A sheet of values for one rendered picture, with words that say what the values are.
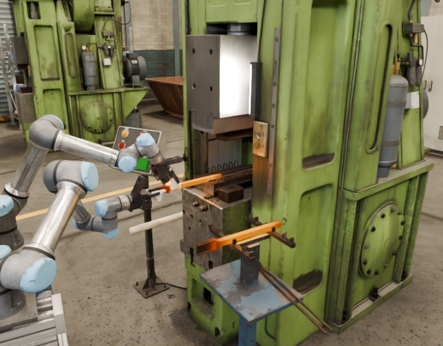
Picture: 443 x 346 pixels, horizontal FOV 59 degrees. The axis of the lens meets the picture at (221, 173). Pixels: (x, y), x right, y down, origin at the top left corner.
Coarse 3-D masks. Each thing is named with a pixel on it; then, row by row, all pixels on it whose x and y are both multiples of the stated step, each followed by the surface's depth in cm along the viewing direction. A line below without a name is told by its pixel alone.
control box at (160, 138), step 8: (120, 128) 256; (128, 128) 253; (136, 128) 251; (120, 136) 255; (128, 136) 252; (136, 136) 250; (152, 136) 245; (160, 136) 243; (128, 144) 250; (160, 144) 244; (136, 168) 244
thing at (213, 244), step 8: (264, 224) 174; (272, 224) 174; (280, 224) 176; (240, 232) 167; (248, 232) 167; (256, 232) 169; (264, 232) 172; (208, 240) 158; (216, 240) 159; (224, 240) 160; (200, 248) 155; (208, 248) 158; (216, 248) 158
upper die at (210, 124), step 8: (192, 112) 217; (192, 120) 218; (200, 120) 212; (208, 120) 206; (216, 120) 204; (224, 120) 207; (232, 120) 211; (240, 120) 215; (248, 120) 218; (200, 128) 214; (208, 128) 208; (216, 128) 205; (224, 128) 209; (232, 128) 212; (240, 128) 216
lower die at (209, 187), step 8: (232, 168) 241; (240, 168) 238; (200, 176) 226; (224, 176) 224; (232, 176) 226; (240, 176) 226; (248, 176) 230; (200, 184) 225; (208, 184) 218; (216, 184) 216; (224, 184) 219; (208, 192) 220
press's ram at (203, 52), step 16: (192, 48) 205; (208, 48) 195; (224, 48) 189; (240, 48) 195; (256, 48) 202; (192, 64) 208; (208, 64) 197; (224, 64) 192; (240, 64) 198; (192, 80) 211; (208, 80) 200; (224, 80) 194; (240, 80) 201; (192, 96) 214; (208, 96) 202; (224, 96) 197; (240, 96) 204; (208, 112) 205; (224, 112) 199; (240, 112) 206
